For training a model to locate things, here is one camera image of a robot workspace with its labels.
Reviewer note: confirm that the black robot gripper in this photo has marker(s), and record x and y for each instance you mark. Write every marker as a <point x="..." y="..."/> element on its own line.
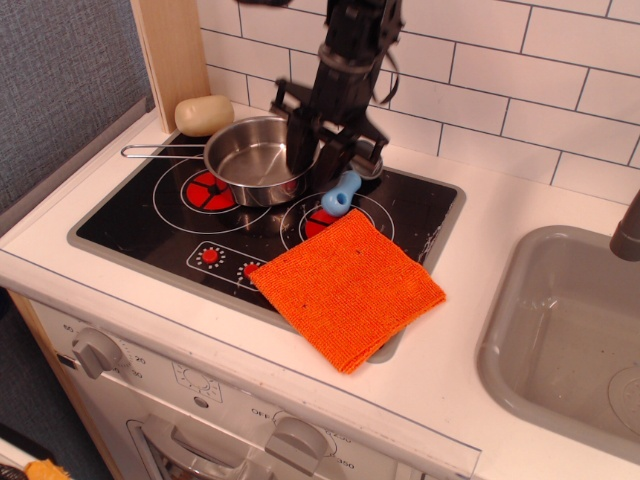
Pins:
<point x="325" y="122"/>

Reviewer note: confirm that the silver steel pot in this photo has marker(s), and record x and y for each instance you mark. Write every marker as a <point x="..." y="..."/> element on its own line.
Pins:
<point x="249" y="156"/>

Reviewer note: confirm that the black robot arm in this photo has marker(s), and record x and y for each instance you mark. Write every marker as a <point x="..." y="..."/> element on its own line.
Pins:
<point x="362" y="29"/>

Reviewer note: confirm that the blue and grey toy spoon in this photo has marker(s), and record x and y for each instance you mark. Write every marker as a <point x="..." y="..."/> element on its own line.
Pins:
<point x="337" y="201"/>

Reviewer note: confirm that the beige toy potato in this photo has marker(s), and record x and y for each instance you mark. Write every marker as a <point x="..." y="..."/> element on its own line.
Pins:
<point x="203" y="116"/>

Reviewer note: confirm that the orange knitted cloth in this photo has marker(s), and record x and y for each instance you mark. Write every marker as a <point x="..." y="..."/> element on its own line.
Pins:
<point x="348" y="290"/>

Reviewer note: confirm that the black toy stove top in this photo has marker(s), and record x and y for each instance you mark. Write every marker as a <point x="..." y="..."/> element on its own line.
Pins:
<point x="174" y="221"/>

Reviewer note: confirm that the grey toy sink basin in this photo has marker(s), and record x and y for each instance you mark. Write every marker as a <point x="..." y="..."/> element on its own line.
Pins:
<point x="561" y="346"/>

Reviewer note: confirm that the grey oven knob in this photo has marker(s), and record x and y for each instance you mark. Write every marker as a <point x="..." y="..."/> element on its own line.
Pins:
<point x="297" y="444"/>

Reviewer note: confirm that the grey timer knob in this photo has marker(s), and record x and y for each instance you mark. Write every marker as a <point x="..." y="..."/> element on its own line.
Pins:
<point x="96" y="352"/>

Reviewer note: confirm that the white toy oven front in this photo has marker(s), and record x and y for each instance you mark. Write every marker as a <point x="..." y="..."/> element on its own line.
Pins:
<point x="157" y="418"/>

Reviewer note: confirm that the grey toy faucet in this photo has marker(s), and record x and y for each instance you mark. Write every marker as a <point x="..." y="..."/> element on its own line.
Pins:
<point x="625" y="242"/>

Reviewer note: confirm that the yellow cloth at corner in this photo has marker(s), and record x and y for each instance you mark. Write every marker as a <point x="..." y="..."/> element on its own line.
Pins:
<point x="45" y="470"/>

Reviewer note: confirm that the light wooden post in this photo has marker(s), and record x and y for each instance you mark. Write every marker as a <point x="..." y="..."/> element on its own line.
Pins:
<point x="170" y="38"/>

